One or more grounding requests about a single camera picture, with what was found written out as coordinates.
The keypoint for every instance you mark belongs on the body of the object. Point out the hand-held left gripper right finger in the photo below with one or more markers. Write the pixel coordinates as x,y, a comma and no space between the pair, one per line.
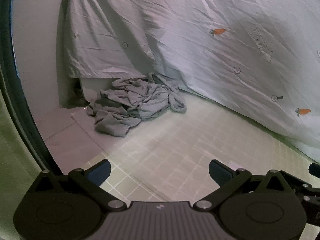
220,173

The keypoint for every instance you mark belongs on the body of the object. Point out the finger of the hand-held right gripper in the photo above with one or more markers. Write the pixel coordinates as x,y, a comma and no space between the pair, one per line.
314,170

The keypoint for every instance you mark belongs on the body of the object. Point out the green grid mat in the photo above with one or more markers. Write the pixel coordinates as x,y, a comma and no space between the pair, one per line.
175,150

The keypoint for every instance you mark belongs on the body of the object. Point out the white board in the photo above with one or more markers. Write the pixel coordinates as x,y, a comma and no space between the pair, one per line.
92,87

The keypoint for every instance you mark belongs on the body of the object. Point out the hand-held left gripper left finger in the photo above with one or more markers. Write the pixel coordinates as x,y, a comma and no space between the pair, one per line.
100,173

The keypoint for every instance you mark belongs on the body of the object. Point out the grey zip hoodie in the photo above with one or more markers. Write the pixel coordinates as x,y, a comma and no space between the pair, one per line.
140,102

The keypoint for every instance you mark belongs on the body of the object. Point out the carrot printed bed sheet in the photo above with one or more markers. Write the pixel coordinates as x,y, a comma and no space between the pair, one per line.
200,55

